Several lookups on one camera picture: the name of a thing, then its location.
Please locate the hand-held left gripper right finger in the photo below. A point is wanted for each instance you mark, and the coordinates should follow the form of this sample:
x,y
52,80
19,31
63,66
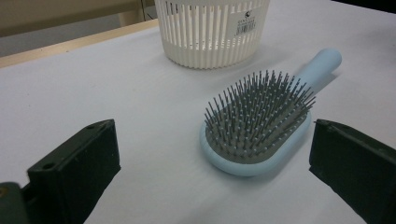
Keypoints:
x,y
358,168

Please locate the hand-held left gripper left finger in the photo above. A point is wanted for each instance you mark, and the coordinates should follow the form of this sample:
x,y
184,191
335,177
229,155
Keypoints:
x,y
74,174

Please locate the light blue hairbrush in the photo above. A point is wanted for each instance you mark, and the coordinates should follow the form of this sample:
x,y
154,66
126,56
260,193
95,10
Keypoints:
x,y
249,168

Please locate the white slotted plastic basket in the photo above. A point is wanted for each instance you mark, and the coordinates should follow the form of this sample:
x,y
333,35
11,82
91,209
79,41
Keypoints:
x,y
211,46

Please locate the white table cover sheet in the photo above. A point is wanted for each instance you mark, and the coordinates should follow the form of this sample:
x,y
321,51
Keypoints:
x,y
140,109

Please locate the light wooden table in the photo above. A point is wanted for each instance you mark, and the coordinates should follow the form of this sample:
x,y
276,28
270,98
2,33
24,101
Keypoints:
x,y
62,47

